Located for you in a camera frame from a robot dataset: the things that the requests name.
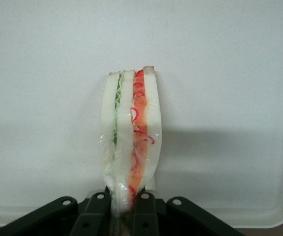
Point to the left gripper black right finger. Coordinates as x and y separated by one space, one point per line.
145 214

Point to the cream plastic tray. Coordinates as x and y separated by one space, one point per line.
58 73

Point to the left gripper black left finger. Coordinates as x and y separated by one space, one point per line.
94 214

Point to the plastic sandwich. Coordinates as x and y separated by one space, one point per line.
124 127

